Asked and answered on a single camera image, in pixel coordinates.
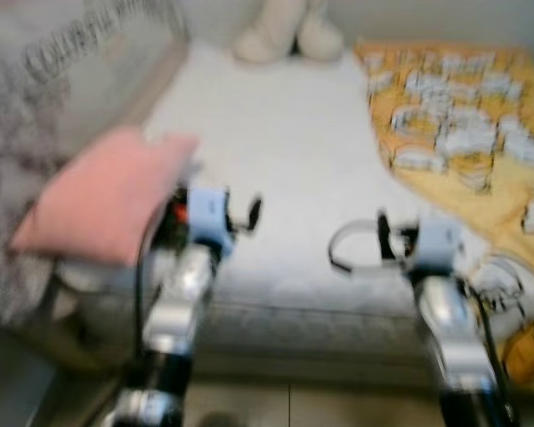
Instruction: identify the pink pillow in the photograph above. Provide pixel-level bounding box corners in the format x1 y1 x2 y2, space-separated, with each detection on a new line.
9 125 201 268

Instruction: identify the white quilted mattress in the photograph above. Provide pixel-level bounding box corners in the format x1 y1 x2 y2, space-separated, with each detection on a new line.
49 40 517 379

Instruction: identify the yellow cartoon print blanket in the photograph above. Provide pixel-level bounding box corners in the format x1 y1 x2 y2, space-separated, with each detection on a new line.
354 37 534 397

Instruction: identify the grey pillow with lettering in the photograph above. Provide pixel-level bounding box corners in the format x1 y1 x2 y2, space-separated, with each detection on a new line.
0 0 190 326

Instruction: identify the cream plush toy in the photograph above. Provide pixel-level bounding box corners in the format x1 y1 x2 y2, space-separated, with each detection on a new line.
233 0 346 65

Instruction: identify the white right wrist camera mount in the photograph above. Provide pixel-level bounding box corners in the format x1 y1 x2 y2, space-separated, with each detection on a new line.
408 216 464 275

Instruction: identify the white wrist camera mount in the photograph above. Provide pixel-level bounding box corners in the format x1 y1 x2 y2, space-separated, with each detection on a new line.
187 185 234 257
408 216 464 275

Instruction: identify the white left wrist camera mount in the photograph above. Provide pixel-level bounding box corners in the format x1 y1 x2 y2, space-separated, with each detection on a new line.
187 185 234 257

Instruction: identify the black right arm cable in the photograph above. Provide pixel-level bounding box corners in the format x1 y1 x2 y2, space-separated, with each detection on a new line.
328 221 501 392

